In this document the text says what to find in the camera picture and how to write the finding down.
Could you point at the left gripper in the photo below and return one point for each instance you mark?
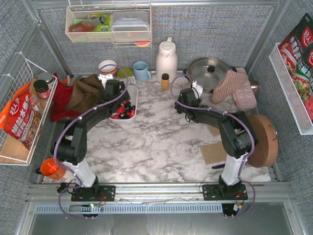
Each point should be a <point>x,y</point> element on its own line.
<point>121,105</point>

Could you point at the purple spatula handle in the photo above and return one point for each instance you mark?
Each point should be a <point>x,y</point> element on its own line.
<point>218,166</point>

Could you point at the steel cup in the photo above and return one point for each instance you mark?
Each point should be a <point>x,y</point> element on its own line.
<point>255,86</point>

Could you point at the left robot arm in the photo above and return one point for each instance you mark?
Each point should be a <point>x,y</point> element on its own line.
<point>70,139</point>

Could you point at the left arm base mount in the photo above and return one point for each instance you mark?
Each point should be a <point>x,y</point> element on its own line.
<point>104,193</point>

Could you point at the white rectangular storage basket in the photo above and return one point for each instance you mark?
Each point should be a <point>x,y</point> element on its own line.
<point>126,111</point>

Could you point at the orange snack bag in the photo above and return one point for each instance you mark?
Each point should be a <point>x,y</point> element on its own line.
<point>19,119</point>

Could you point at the white orange striped bowl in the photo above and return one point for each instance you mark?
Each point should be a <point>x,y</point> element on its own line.
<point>107,67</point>

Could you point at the brown cardboard sheet right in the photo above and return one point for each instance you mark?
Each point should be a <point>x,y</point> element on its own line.
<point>213,153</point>

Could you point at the brown cloth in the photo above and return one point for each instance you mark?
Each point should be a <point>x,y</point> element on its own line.
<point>85,94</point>

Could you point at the green lidded white cup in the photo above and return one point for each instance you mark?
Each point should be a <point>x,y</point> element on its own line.
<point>126,73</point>

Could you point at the round wooden board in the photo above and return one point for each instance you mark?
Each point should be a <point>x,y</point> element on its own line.
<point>266,150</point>

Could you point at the red cloth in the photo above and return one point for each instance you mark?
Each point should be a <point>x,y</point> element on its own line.
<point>61,98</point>

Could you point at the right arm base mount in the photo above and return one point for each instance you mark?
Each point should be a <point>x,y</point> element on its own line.
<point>220,191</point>

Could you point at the clear plastic container stack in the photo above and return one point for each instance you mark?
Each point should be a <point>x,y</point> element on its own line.
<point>130,26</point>

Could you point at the orange liquid bottle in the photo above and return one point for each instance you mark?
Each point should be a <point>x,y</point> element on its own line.
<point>87,25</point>

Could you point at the red seasoning packet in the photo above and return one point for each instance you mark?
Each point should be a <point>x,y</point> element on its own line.
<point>297,53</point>

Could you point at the pink striped cloth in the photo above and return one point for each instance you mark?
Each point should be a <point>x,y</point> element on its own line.
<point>231,83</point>

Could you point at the silver lid glass jar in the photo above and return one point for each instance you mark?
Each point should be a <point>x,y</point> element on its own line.
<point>48,78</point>

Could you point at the steel pot with glass lid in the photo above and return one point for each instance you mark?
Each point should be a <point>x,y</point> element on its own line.
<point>207,72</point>

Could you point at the white wire basket left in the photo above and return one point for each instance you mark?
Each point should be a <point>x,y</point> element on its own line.
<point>13,152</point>

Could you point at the orange spice bottle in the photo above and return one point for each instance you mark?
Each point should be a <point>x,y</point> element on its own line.
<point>165,81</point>

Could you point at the brown cardboard square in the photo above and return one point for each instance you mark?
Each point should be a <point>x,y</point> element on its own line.
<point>213,130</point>

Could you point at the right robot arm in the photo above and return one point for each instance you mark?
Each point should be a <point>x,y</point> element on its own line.
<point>237,135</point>

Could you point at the white thermos jug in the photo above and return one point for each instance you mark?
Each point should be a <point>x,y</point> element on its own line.
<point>166,60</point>

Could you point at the pink yellow sponge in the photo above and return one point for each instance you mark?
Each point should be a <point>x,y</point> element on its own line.
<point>142,43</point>

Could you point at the white mesh basket right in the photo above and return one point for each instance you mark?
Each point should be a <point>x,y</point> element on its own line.
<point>299,113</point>

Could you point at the blue mug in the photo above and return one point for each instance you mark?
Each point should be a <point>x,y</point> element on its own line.
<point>141,71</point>

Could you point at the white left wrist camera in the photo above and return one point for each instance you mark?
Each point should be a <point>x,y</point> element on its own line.
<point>104,78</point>

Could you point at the orange cup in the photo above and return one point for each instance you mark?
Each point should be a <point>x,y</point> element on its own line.
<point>49,169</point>

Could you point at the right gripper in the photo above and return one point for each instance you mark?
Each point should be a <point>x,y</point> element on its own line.
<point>179,106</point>

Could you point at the dark lid glass jar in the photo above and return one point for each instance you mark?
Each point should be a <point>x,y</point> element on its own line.
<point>42,89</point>

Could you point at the pink egg tray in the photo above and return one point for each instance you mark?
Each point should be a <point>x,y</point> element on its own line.
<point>244,97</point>

